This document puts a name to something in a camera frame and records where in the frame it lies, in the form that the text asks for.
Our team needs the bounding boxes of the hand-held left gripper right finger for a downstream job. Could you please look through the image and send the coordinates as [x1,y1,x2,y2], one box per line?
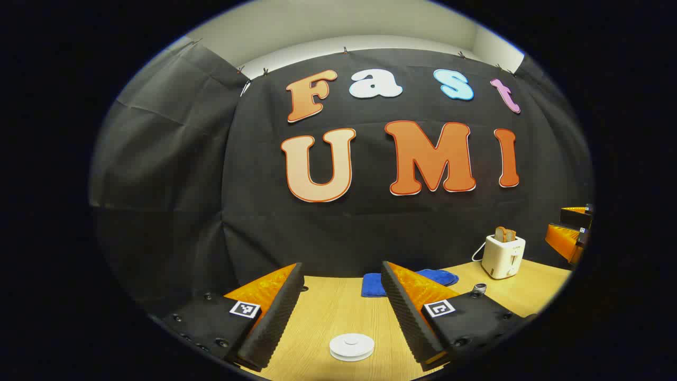
[381,261,537,372]

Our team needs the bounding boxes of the white teacup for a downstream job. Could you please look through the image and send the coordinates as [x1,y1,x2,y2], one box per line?
[329,333,375,356]

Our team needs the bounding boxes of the white toaster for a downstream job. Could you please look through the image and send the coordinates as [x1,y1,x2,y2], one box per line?
[481,234,526,280]

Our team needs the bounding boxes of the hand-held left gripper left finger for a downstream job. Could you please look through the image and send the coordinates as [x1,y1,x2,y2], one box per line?
[153,262,306,372]

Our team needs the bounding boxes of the white teacup lid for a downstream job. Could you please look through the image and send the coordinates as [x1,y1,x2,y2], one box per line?
[335,334,369,350]

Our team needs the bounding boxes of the blue cloth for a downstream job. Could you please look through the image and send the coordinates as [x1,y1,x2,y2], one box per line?
[361,269,460,298]

